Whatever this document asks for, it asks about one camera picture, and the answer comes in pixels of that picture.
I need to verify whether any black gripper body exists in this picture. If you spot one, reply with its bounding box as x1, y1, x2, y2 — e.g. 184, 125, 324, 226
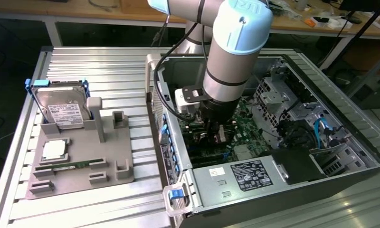
197, 97, 239, 122

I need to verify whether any green motherboard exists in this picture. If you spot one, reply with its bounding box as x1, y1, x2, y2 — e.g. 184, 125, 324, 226
173, 99, 272, 167

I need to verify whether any silver chipset heatsink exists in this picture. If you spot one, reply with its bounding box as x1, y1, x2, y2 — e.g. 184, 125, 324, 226
233, 145, 253, 159

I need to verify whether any metal disk bay cage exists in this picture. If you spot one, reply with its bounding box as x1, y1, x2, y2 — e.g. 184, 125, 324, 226
252, 76, 303, 124

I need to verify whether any grey power supply unit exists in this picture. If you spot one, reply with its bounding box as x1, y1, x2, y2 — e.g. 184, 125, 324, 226
192, 157, 290, 207

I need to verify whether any blue release latch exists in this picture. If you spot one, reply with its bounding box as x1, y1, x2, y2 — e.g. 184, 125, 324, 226
168, 189, 183, 201

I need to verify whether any black open PC case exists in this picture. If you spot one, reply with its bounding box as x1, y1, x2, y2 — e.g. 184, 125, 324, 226
144, 53, 380, 228

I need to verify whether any grey parts rack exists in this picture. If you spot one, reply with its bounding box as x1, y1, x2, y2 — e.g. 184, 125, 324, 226
25, 96, 136, 200

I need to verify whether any green RAM stick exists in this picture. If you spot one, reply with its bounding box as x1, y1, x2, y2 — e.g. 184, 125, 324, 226
35, 161, 92, 171

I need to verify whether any orange and white small box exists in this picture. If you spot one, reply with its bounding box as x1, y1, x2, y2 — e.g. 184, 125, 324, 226
303, 17, 319, 29

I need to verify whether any hard disk with blue caddy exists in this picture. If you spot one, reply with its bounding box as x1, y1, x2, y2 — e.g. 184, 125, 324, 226
24, 78, 93, 131

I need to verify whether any silver CPU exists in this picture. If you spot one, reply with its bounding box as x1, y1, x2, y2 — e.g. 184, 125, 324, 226
41, 140, 68, 161

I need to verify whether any black tripod pole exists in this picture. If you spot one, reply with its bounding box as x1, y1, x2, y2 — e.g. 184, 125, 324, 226
316, 9, 380, 71

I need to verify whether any wooden desk with clutter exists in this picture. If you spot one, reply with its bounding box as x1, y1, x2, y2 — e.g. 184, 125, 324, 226
267, 0, 380, 70

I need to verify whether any black monitor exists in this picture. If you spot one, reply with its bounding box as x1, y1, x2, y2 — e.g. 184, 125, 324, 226
338, 0, 380, 13

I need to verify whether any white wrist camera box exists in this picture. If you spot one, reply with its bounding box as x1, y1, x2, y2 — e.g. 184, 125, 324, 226
175, 85, 211, 114

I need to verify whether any black camera cable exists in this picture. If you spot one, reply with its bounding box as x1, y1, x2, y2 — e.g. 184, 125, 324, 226
153, 0, 211, 121

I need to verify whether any blue disk wire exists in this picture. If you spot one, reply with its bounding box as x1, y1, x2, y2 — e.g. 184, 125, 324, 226
312, 117, 336, 150

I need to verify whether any grey case handle with latch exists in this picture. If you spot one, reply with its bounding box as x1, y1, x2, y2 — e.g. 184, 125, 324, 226
163, 184, 192, 216

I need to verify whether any black hanging cable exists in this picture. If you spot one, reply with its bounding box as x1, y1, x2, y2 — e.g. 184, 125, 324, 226
151, 14, 171, 47

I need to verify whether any metal vented bracket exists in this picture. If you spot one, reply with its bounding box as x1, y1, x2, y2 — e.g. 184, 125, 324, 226
308, 143, 358, 178

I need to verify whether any grey coiled cable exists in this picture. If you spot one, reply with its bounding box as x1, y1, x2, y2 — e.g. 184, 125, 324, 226
88, 0, 120, 12

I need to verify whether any wooden desk with white frame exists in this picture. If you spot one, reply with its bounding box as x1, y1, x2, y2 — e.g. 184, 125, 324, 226
0, 0, 188, 47

